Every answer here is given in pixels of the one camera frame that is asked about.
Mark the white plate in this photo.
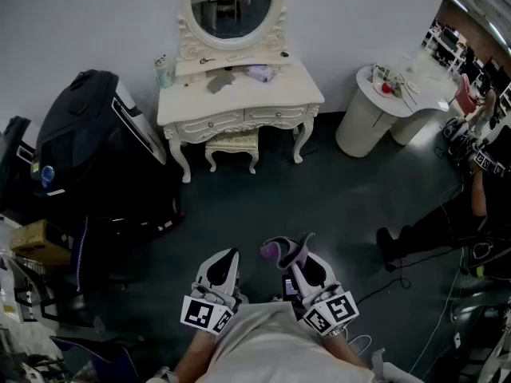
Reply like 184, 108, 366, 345
373, 78, 401, 100

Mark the person's white shirt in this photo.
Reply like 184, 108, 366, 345
186, 301, 377, 383

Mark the purple tissue pack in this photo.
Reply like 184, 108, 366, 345
246, 65, 276, 83

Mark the person's right forearm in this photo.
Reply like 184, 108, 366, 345
319, 331, 369, 371

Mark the purple cloth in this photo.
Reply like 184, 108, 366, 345
259, 231, 316, 271

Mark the pink chair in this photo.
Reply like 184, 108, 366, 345
454, 73, 479, 116

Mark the black and white massage chair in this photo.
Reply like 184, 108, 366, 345
0, 116, 38, 211
31, 69, 187, 239

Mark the black garment with white stripe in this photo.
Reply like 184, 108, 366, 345
69, 215, 137, 294

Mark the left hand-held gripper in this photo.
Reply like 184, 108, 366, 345
180, 248, 252, 337

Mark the black floor cable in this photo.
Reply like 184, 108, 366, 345
356, 248, 460, 306

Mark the white round side table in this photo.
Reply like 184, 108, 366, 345
335, 64, 451, 159

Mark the person's left forearm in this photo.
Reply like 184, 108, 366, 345
173, 327, 220, 379

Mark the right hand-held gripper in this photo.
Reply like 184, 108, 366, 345
287, 253, 360, 338

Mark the white floor cable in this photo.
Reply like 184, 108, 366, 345
406, 249, 469, 378

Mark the ornate white oval mirror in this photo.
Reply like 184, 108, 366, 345
175, 0, 290, 65

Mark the pale flower bouquet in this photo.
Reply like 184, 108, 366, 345
389, 74, 409, 97

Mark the cardboard box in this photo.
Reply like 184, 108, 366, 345
10, 219, 73, 267

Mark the white dressing table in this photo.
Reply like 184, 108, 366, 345
156, 53, 326, 184

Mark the white upholstered stool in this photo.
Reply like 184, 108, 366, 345
204, 128, 259, 175

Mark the gray cloth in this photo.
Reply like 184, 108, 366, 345
206, 72, 236, 95

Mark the cartoon print water bottle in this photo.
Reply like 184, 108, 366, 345
154, 53, 176, 90

